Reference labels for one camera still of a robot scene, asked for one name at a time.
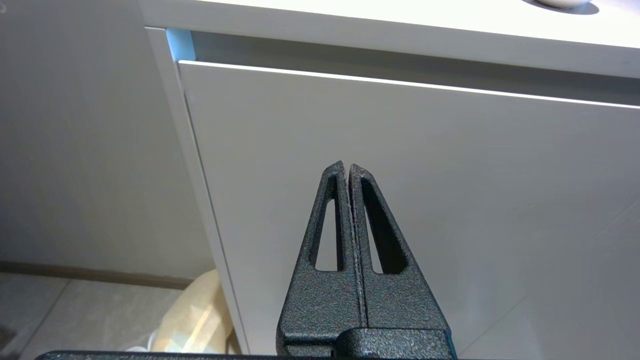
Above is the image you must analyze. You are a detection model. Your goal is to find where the beige bag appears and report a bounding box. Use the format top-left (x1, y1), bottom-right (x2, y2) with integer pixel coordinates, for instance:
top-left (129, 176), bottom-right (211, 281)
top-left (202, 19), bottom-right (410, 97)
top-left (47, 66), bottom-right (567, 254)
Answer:
top-left (127, 270), bottom-right (242, 356)

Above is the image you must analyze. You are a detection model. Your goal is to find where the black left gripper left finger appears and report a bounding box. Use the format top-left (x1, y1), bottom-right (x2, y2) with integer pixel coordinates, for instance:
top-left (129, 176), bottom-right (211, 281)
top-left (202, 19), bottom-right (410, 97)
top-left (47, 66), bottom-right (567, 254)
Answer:
top-left (276, 161), bottom-right (367, 357)

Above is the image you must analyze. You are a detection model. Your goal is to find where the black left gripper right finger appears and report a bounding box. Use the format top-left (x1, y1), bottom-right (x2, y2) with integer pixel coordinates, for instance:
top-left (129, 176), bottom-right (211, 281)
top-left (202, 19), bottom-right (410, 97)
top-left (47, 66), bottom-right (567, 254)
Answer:
top-left (349, 164), bottom-right (449, 331)

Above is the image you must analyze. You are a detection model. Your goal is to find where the grey cabinet door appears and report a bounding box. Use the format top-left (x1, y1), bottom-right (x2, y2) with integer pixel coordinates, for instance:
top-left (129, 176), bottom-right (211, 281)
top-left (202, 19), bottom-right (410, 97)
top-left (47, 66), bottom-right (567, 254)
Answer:
top-left (178, 60), bottom-right (640, 360)

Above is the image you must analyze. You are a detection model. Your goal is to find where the white round puck device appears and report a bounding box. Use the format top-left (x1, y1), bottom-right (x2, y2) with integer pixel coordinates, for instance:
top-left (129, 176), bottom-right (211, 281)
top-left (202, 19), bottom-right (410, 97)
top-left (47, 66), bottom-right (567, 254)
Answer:
top-left (534, 0), bottom-right (593, 10)

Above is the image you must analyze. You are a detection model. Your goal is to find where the dark brown baseboard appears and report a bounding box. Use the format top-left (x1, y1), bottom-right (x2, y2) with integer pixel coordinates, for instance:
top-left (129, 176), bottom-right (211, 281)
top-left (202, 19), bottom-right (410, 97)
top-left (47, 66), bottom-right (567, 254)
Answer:
top-left (0, 260), bottom-right (197, 291)

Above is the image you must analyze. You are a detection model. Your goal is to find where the grey sideboard cabinet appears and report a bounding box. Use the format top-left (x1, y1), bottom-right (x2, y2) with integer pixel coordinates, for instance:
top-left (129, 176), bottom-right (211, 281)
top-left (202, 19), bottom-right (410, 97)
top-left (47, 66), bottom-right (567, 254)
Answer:
top-left (139, 0), bottom-right (640, 360)

